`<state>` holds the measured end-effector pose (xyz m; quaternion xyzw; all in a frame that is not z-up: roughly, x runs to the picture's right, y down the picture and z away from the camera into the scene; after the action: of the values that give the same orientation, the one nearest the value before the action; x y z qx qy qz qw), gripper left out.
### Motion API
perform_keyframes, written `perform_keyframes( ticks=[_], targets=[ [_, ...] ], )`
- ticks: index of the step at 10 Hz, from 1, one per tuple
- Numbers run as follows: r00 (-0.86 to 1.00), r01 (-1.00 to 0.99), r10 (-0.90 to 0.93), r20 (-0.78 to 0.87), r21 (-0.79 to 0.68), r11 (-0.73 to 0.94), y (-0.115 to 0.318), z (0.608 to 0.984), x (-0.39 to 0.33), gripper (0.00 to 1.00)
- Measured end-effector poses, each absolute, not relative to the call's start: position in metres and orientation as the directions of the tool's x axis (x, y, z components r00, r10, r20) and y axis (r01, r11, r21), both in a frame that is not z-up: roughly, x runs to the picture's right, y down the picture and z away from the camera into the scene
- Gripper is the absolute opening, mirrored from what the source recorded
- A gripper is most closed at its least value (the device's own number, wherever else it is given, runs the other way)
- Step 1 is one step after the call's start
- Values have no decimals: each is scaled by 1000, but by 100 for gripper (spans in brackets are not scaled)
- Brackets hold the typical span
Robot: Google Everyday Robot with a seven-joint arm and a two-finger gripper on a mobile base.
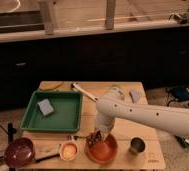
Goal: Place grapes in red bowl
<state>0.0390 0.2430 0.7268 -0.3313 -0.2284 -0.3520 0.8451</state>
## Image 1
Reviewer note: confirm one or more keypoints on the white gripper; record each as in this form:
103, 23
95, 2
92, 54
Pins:
104, 129

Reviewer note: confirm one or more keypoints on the dark grape bunch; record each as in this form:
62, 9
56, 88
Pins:
93, 138

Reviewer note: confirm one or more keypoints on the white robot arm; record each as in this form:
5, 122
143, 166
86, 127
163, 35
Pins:
111, 105

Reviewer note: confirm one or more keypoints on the red bowl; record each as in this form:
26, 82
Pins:
102, 152

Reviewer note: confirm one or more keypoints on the dark purple bowl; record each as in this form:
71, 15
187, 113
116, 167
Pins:
19, 153

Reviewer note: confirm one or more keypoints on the metal cup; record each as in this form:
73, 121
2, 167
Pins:
137, 145

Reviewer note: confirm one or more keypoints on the green plastic tray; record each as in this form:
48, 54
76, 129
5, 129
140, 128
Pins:
66, 115

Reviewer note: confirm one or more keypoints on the small orange pan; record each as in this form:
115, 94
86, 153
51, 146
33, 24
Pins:
67, 152

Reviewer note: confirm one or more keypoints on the grey cloth piece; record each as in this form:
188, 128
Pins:
135, 95

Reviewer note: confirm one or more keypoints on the wooden spatula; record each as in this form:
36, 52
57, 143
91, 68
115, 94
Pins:
77, 87

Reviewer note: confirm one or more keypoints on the grey sponge in tray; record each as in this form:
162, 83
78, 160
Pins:
45, 107

